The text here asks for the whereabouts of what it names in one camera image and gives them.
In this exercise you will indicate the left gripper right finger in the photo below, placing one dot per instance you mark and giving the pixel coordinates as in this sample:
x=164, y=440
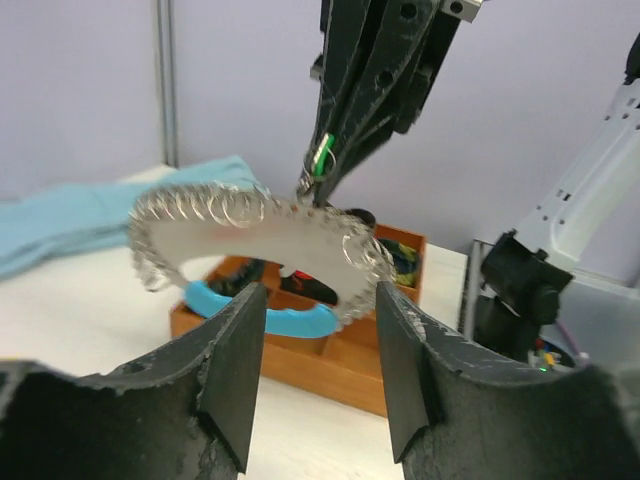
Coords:
x=450, y=400

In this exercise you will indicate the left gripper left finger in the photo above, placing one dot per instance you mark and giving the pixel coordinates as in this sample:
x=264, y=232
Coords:
x=185, y=407

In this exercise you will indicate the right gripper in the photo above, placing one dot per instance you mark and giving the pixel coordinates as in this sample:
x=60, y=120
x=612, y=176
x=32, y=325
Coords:
x=440, y=30

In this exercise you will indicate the large keyring holder blue handle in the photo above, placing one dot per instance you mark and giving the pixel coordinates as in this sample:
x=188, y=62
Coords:
x=173, y=224

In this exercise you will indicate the green tag key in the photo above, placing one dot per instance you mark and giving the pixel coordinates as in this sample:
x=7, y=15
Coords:
x=321, y=164

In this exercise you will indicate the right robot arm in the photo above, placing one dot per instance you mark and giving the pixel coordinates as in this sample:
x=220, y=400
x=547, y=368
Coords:
x=529, y=267

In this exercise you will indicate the rolled dark tie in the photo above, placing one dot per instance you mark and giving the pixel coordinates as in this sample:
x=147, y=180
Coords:
x=234, y=283

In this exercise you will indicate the rolled orange-dotted tie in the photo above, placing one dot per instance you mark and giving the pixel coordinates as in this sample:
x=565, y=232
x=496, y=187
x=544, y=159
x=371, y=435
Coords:
x=307, y=286

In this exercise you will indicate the wooden compartment tray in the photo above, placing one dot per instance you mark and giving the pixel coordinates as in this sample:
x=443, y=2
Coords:
x=344, y=367

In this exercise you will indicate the rolled blue-yellow tie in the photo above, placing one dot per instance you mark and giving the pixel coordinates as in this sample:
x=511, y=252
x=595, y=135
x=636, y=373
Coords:
x=406, y=260

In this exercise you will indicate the light blue cloth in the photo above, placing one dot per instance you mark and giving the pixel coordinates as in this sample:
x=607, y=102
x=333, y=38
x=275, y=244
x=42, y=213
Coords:
x=73, y=219

